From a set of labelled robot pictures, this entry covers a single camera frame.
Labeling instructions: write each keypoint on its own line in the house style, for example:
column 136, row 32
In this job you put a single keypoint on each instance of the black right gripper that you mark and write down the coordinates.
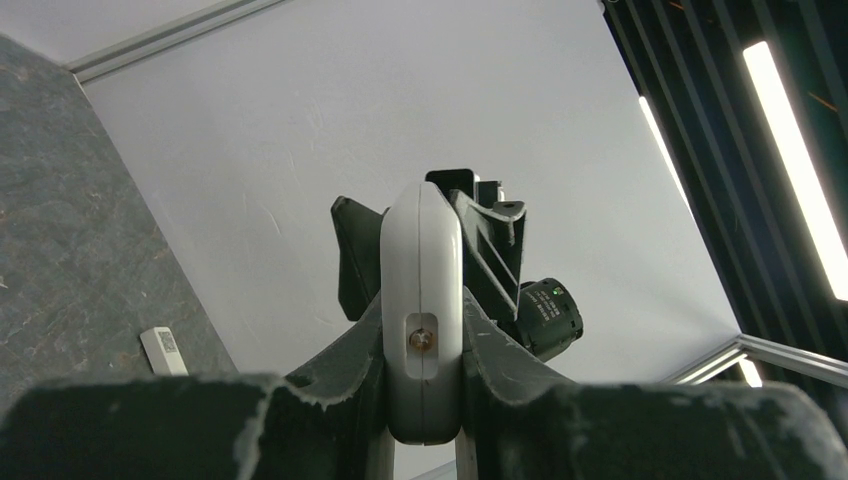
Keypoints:
column 493, row 245

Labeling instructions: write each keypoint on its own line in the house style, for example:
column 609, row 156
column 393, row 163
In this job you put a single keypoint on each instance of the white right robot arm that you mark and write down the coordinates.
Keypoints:
column 541, row 316

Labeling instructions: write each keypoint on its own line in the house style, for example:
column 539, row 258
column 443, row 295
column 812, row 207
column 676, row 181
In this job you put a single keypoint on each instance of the white remote control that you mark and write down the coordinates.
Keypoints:
column 421, row 267

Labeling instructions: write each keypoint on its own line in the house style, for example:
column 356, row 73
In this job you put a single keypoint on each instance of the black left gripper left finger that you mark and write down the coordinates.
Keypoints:
column 324, row 420

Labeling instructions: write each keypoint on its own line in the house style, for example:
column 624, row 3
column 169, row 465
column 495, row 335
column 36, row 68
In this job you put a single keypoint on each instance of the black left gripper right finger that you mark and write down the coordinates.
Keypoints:
column 523, row 420

